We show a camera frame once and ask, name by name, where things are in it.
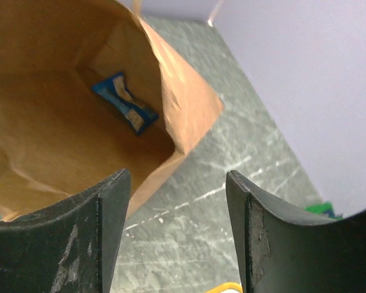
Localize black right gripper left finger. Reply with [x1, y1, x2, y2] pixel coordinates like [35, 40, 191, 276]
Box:
[0, 169, 131, 293]

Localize brown paper bag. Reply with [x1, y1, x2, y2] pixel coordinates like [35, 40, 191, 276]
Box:
[0, 1, 223, 222]

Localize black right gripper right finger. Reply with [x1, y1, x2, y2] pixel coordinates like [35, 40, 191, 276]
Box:
[226, 170, 366, 292]

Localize green Chiuba chips bag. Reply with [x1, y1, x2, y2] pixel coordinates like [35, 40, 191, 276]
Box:
[304, 201, 343, 220]

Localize white dry-erase board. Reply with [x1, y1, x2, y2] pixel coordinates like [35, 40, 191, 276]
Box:
[206, 282, 243, 293]

